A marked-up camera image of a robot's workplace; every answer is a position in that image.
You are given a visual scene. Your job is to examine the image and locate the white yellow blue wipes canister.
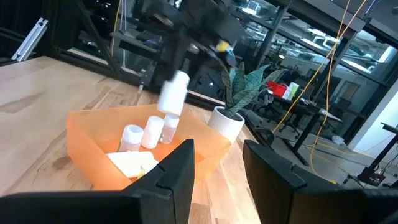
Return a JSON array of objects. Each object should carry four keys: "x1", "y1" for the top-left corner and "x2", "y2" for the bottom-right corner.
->
[{"x1": 215, "y1": 39, "x2": 239, "y2": 68}]

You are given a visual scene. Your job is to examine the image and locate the small clear pill bottle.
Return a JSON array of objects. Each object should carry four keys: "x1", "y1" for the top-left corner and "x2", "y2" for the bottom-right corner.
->
[{"x1": 159, "y1": 113, "x2": 180, "y2": 145}]

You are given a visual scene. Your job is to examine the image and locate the black standing desk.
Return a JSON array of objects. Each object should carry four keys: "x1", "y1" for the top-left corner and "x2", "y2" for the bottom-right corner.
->
[{"x1": 264, "y1": 93, "x2": 343, "y2": 167}]

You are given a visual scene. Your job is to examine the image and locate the white green box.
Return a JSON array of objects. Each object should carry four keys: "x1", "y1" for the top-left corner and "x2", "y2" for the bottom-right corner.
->
[{"x1": 282, "y1": 82, "x2": 300, "y2": 101}]

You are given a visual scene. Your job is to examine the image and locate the yellow hanging cable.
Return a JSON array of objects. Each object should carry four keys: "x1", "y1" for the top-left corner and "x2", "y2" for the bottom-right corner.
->
[
  {"x1": 272, "y1": 0, "x2": 369, "y2": 134},
  {"x1": 110, "y1": 0, "x2": 122, "y2": 57},
  {"x1": 307, "y1": 0, "x2": 352, "y2": 184}
]

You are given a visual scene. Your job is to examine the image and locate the black equipment stand base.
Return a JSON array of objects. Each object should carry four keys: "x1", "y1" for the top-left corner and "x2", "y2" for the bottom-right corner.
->
[{"x1": 356, "y1": 166, "x2": 386, "y2": 187}]

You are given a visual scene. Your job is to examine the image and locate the black office desk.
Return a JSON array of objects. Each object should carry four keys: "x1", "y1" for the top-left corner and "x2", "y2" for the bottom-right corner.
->
[{"x1": 109, "y1": 29, "x2": 175, "y2": 60}]

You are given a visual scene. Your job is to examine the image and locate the black keyboard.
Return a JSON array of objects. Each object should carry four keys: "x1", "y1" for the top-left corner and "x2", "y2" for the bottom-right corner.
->
[{"x1": 136, "y1": 30, "x2": 162, "y2": 44}]

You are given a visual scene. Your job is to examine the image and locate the black office chair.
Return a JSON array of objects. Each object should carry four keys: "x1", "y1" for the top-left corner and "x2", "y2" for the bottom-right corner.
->
[{"x1": 242, "y1": 93, "x2": 284, "y2": 147}]

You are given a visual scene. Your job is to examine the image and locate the translucent orange plastic basket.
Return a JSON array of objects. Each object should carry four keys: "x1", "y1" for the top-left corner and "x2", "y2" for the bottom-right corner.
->
[{"x1": 65, "y1": 103, "x2": 233, "y2": 191}]

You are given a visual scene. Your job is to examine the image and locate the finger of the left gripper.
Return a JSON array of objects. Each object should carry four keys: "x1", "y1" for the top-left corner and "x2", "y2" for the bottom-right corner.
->
[{"x1": 166, "y1": 52, "x2": 187, "y2": 80}]

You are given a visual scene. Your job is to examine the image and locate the red box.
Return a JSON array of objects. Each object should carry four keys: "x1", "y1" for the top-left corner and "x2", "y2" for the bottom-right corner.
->
[{"x1": 266, "y1": 80, "x2": 287, "y2": 97}]

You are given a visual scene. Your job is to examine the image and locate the translucent pill bottle wide cap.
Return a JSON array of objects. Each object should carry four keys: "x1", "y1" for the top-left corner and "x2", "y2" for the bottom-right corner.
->
[{"x1": 118, "y1": 124, "x2": 144, "y2": 153}]

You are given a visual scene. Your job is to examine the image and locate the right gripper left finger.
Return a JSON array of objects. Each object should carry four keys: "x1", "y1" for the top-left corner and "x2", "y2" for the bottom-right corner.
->
[{"x1": 0, "y1": 139, "x2": 195, "y2": 224}]

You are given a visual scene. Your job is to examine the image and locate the silver aluminium rail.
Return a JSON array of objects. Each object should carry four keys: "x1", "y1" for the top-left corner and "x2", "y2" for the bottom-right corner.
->
[{"x1": 11, "y1": 17, "x2": 49, "y2": 62}]

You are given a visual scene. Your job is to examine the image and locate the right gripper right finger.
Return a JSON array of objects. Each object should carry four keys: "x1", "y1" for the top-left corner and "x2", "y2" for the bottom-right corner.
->
[{"x1": 243, "y1": 139, "x2": 398, "y2": 224}]

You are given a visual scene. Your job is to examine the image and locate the snake plant in white pot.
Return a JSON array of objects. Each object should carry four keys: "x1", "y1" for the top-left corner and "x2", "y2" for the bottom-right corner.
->
[{"x1": 207, "y1": 62, "x2": 289, "y2": 144}]

